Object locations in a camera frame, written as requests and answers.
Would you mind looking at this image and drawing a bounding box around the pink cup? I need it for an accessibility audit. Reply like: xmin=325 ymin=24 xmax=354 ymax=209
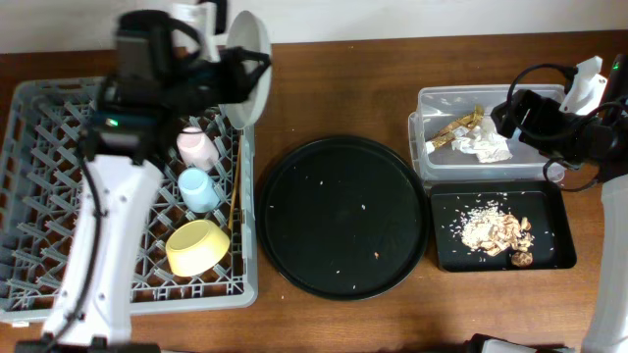
xmin=177 ymin=126 xmax=220 ymax=172

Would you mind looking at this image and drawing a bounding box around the white tissue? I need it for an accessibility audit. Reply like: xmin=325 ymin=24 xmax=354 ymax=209
xmin=451 ymin=116 xmax=513 ymax=164

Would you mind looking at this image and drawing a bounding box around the gold snack wrapper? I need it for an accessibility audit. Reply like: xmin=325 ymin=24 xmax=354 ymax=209
xmin=425 ymin=105 xmax=485 ymax=153

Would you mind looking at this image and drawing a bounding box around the grey plate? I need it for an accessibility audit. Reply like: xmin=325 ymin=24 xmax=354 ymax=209
xmin=221 ymin=11 xmax=272 ymax=129

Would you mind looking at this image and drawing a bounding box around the food scraps and rice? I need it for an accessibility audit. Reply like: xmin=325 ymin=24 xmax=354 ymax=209
xmin=443 ymin=193 xmax=536 ymax=269

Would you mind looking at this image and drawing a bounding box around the yellow bowl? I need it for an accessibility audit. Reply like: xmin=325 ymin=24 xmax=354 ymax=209
xmin=166 ymin=220 xmax=231 ymax=277

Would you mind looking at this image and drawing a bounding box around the clear plastic bin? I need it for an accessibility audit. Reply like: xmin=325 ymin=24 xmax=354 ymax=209
xmin=408 ymin=84 xmax=548 ymax=183

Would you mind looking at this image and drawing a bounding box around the blue cup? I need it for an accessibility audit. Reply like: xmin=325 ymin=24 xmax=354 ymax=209
xmin=178 ymin=168 xmax=220 ymax=213

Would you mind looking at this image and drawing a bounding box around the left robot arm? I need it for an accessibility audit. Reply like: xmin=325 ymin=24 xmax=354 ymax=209
xmin=16 ymin=1 xmax=272 ymax=352

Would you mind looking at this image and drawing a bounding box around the wooden chopstick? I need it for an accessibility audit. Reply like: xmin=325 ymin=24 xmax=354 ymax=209
xmin=228 ymin=134 xmax=243 ymax=231

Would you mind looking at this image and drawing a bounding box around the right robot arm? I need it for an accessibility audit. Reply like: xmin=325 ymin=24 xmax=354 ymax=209
xmin=491 ymin=54 xmax=627 ymax=352

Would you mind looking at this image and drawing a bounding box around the grey dishwasher rack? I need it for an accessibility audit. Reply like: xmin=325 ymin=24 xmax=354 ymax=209
xmin=1 ymin=77 xmax=257 ymax=326

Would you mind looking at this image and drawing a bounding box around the black rectangular tray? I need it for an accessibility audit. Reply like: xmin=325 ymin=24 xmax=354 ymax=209
xmin=430 ymin=180 xmax=577 ymax=273

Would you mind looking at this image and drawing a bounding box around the round black tray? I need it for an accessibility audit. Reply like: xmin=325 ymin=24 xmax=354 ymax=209
xmin=256 ymin=136 xmax=432 ymax=301

